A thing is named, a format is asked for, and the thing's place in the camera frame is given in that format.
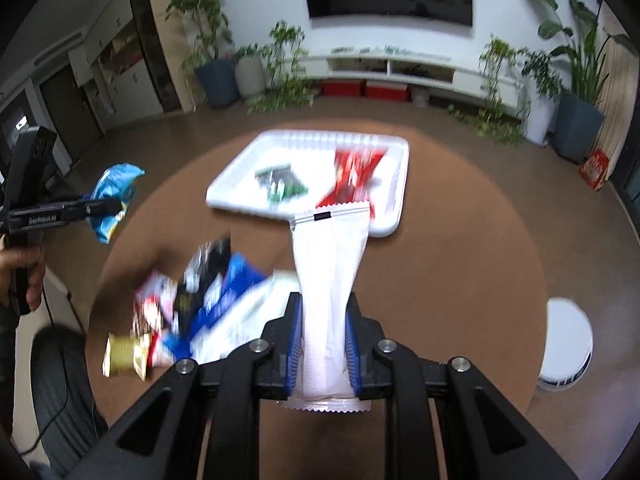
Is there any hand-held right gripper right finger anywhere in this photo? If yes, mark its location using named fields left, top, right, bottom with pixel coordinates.
left=345, top=292, right=581, bottom=480

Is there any bushy trailing green plant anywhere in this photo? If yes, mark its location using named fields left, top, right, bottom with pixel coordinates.
left=246, top=19, right=321, bottom=114

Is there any red snack packet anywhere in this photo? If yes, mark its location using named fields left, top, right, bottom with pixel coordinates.
left=315, top=147, right=390, bottom=210

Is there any black cable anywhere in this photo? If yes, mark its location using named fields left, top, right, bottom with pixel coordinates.
left=20, top=270, right=101, bottom=453

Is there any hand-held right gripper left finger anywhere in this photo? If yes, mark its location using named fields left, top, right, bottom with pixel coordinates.
left=60, top=292, right=306, bottom=480

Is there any red storage box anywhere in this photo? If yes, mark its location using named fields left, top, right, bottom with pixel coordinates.
left=364, top=81, right=409, bottom=103
left=321, top=79, right=365, bottom=98

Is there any person's grey trouser leg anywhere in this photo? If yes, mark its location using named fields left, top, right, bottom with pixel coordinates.
left=31, top=326, right=110, bottom=478

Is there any black snack packet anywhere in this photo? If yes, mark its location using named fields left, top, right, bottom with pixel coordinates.
left=172, top=236, right=234, bottom=313

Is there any wooden pillar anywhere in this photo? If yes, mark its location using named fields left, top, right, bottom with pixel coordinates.
left=127, top=0, right=202, bottom=114

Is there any light blue snack packet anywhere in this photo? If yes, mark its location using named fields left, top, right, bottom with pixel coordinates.
left=90, top=163, right=146, bottom=245

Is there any light wooden slat panel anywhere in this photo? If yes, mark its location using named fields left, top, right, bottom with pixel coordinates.
left=597, top=5, right=640, bottom=162

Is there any wide white snack packet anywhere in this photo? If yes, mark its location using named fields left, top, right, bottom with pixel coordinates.
left=192, top=271, right=301, bottom=367

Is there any thin trailing vine plant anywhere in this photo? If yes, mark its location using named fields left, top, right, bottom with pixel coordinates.
left=446, top=34, right=532, bottom=147

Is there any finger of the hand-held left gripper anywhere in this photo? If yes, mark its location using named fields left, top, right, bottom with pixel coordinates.
left=82, top=197, right=124, bottom=217

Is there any small plant in grey pot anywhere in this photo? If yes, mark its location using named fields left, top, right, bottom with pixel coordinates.
left=233, top=42, right=267, bottom=102

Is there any person's left hand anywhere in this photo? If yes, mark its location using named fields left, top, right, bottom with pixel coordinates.
left=0, top=245, right=47, bottom=312

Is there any tall plant in blue pot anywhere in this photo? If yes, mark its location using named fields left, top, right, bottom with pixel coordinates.
left=164, top=0, right=241, bottom=109

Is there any white wall cabinet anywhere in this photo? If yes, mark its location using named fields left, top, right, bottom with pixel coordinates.
left=67, top=0, right=167, bottom=134

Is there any gold snack packet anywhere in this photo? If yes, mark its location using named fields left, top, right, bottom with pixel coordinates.
left=102, top=334, right=152, bottom=382

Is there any large-leaf plant in blue pot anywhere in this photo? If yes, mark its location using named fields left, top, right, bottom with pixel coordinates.
left=507, top=0, right=640, bottom=164

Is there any long white snack packet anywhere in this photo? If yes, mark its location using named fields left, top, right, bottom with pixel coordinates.
left=280, top=200, right=372, bottom=414

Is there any leafy plant in white pot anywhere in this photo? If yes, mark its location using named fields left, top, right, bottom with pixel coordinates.
left=519, top=47, right=564, bottom=147

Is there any green snack packet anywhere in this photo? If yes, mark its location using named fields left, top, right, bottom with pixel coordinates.
left=254, top=162, right=309, bottom=205

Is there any white round robot vacuum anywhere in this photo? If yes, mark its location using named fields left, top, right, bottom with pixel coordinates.
left=537, top=297, right=595, bottom=391

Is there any white red-printed snack packet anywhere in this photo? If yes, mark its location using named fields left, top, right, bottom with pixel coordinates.
left=133, top=269, right=179, bottom=335

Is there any white television cabinet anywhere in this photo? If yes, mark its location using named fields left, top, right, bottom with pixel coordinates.
left=297, top=46, right=532, bottom=112

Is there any dark blue snack packet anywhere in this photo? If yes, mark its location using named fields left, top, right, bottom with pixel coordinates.
left=160, top=252, right=269, bottom=367

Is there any red paper bag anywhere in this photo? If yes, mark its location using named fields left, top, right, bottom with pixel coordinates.
left=578, top=148, right=612, bottom=191

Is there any white plastic tray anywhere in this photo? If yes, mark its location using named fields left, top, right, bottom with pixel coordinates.
left=205, top=129, right=411, bottom=239

